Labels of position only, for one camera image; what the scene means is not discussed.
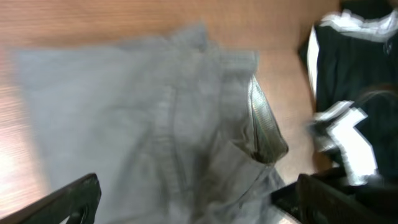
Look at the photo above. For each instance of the black shorts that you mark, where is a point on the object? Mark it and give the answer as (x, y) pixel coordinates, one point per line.
(360, 77)

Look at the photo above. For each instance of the black garment at back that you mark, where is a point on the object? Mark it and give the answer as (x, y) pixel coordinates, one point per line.
(368, 9)

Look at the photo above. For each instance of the grey khaki shorts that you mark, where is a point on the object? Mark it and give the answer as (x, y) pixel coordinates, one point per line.
(176, 128)

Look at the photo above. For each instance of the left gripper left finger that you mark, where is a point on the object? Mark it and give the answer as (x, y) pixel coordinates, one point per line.
(76, 203)

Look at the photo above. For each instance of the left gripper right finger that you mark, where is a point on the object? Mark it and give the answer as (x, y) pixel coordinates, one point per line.
(331, 199)

